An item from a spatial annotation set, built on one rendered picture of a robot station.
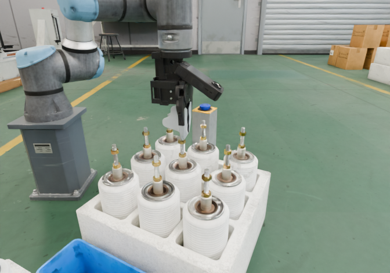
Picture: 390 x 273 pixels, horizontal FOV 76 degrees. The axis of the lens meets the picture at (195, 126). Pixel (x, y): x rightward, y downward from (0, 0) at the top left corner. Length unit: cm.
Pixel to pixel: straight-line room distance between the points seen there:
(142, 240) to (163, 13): 47
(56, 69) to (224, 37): 498
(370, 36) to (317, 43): 201
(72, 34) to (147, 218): 65
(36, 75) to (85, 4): 45
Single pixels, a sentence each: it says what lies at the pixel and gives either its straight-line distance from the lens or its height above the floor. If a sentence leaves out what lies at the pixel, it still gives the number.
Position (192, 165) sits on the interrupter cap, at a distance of 66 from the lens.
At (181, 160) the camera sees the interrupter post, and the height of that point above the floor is 27.
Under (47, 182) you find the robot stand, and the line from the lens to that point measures 106.
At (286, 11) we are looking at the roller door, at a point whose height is 85.
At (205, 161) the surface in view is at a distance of 73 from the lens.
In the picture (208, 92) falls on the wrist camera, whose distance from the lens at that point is 55.
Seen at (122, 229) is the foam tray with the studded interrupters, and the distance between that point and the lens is 61.
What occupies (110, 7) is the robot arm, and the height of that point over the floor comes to 63.
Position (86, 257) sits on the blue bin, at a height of 8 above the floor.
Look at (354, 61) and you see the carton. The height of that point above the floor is 11.
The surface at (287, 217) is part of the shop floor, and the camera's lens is 94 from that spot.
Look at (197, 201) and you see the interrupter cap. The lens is 55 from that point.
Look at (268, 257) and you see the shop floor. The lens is 81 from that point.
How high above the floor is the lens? 60
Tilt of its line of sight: 22 degrees down
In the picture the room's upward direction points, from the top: straight up
